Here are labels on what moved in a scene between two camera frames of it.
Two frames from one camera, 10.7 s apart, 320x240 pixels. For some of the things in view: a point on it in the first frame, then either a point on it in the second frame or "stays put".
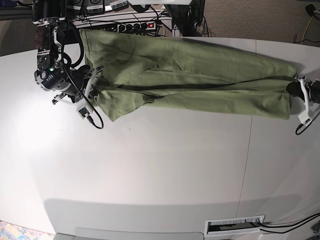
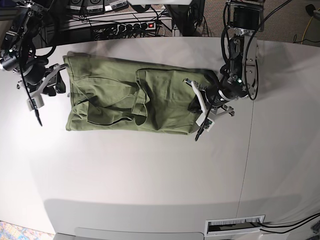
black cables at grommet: [296, 224] stays put
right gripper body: [295, 88] → [214, 97]
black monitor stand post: [188, 17] stays put
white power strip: [136, 26] stays put
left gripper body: [78, 77] → [34, 70]
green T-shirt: [133, 72] → [106, 92]
